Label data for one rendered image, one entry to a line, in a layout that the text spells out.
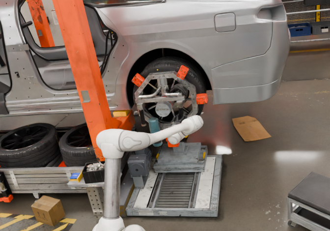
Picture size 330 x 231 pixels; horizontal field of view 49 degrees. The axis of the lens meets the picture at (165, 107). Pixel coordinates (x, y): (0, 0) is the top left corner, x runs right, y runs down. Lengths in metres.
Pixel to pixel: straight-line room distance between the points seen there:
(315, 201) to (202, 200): 0.95
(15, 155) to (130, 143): 1.93
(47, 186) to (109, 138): 1.60
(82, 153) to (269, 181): 1.74
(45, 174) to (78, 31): 1.51
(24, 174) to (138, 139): 1.85
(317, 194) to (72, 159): 2.14
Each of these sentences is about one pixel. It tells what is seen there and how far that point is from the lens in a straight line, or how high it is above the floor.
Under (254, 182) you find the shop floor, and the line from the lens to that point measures 3.53.
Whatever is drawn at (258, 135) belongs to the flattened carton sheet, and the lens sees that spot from 4.23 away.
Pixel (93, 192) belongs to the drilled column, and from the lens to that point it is 3.19.
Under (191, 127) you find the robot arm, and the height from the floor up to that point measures 0.93.
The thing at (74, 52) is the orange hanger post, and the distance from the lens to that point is 2.83.
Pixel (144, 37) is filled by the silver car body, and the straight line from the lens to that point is 3.17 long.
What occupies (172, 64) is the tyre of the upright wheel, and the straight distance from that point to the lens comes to 3.16.
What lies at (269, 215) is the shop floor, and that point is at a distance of 3.20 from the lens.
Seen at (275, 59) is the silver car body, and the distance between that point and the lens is 3.18.
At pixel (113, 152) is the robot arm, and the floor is 1.03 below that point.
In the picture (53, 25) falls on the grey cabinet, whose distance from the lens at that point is 7.94.
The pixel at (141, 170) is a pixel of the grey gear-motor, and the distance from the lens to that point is 3.33.
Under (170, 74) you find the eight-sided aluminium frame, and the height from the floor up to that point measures 1.11.
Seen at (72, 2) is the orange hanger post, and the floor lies 1.85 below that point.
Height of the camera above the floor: 2.14
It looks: 24 degrees down
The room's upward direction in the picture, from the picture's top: 10 degrees counter-clockwise
